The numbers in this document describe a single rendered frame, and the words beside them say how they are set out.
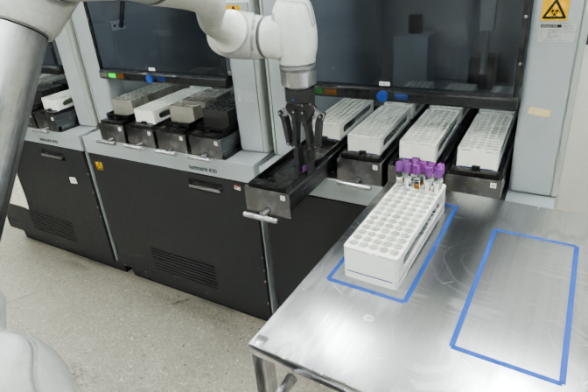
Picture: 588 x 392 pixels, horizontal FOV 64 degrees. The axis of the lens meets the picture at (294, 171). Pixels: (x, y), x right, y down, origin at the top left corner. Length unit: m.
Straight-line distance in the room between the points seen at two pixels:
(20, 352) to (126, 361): 1.38
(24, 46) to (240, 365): 1.38
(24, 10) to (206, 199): 1.10
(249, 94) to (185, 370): 1.02
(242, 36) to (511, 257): 0.74
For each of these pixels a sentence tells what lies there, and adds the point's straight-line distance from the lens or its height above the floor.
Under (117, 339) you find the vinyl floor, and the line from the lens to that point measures 2.11.
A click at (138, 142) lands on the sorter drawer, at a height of 0.75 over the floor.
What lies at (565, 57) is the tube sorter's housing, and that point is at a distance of 1.23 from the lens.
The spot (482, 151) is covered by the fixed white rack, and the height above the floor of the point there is 0.86.
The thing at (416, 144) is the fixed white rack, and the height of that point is 0.86.
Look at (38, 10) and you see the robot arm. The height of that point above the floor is 1.30.
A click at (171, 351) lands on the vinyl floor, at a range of 1.98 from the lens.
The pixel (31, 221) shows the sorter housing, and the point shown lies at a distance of 2.80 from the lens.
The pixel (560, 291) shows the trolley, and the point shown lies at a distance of 0.89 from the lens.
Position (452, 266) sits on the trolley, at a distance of 0.90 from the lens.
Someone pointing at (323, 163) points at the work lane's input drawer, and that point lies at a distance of 1.32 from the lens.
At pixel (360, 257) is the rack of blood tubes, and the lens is 0.82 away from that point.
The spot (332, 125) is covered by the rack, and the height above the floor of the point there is 0.86.
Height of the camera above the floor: 1.35
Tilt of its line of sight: 25 degrees down
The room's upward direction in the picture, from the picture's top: 5 degrees counter-clockwise
